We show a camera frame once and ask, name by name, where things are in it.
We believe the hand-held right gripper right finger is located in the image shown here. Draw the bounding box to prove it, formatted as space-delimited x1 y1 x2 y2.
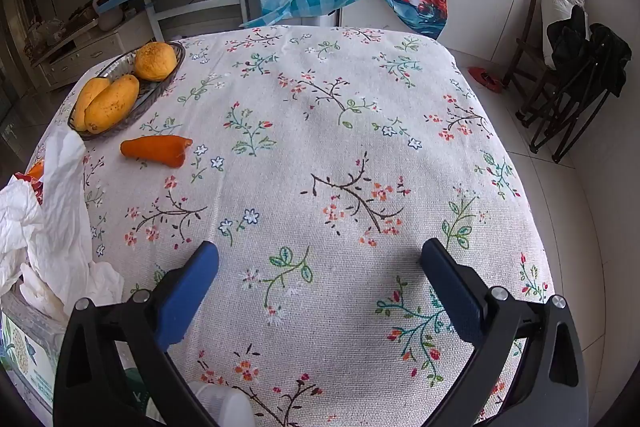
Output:
419 238 591 427

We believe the red floor item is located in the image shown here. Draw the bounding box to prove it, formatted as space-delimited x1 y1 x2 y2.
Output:
467 66 503 92

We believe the black folding chair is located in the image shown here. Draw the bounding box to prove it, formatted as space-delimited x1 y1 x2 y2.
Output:
520 4 633 164

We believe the wooden chair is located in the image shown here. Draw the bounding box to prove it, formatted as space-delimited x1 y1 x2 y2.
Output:
502 0 566 128

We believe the white television stand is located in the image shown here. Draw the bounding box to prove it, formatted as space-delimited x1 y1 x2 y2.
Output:
30 19 151 90

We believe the metal wire fruit basket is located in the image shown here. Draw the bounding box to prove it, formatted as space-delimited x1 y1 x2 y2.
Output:
67 41 186 142

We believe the round yellow mango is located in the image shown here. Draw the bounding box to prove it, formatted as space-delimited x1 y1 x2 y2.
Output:
134 42 177 82

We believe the white plastic cup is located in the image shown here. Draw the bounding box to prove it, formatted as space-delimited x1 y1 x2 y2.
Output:
187 381 256 427

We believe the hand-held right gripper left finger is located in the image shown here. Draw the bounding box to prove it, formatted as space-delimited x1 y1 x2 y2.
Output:
52 241 221 427

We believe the floral tablecloth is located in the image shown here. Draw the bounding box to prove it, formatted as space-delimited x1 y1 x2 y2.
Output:
30 26 556 427

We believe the stubby orange carrot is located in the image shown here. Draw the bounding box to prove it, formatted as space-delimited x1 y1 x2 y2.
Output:
120 135 194 168

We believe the pale pink kettle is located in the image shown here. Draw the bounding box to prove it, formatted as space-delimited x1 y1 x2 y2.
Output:
97 0 123 32

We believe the red white food packaging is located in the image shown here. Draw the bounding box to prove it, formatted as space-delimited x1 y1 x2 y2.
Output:
10 173 46 202

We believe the green printed tissue box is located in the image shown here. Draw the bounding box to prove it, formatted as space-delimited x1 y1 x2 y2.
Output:
0 279 66 413

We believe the white plastic bag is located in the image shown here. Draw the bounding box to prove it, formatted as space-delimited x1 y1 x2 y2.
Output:
0 127 126 323

